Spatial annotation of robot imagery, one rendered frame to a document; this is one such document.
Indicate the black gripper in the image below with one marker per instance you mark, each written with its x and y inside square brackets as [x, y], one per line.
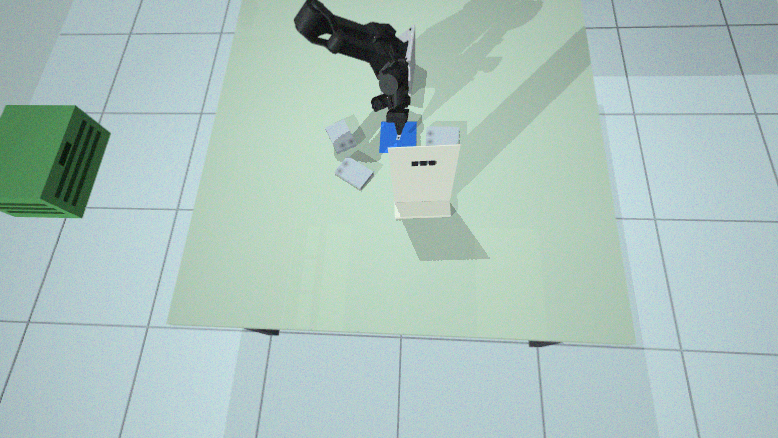
[399, 115]

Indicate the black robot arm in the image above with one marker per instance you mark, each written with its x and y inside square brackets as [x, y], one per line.
[373, 43]

